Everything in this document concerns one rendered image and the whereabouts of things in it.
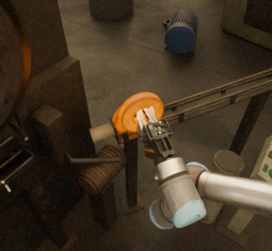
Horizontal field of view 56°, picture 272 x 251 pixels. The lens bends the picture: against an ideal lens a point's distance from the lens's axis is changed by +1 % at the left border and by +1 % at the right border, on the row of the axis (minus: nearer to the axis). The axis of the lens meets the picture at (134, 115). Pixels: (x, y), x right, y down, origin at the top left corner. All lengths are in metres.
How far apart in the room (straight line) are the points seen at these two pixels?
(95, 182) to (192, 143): 0.99
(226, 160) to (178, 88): 1.24
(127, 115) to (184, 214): 0.34
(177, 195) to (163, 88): 1.67
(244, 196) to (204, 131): 1.25
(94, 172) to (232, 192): 0.55
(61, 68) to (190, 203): 0.65
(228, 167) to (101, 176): 0.53
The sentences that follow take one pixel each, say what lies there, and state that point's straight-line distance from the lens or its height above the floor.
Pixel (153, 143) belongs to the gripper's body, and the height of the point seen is 0.83.
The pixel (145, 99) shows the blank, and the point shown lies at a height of 0.90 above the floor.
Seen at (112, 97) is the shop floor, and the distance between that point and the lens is 2.18.
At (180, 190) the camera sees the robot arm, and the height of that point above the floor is 0.82.
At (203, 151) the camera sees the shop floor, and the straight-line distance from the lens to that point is 1.84.
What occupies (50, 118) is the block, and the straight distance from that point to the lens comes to 0.92.
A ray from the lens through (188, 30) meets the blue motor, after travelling 2.56.
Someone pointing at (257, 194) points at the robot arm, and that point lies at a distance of 0.75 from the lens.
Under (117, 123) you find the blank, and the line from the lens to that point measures 0.98.
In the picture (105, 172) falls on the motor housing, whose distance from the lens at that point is 1.08.
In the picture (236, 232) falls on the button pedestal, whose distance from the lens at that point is 1.59.
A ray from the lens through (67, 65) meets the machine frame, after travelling 1.02.
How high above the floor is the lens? 1.42
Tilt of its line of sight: 45 degrees down
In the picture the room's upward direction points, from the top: straight up
